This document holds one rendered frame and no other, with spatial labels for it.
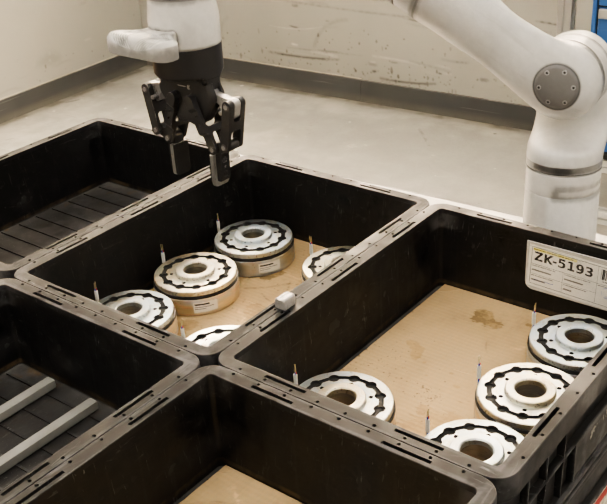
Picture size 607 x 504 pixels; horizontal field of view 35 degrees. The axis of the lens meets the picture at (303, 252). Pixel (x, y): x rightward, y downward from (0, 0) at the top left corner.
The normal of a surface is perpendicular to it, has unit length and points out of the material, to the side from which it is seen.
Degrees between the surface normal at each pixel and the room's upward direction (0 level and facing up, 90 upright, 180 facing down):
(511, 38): 77
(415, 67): 90
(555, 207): 88
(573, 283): 90
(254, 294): 0
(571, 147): 17
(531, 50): 72
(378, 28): 90
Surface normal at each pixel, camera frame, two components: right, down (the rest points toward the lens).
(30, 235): -0.06, -0.88
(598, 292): -0.61, 0.40
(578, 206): 0.22, 0.42
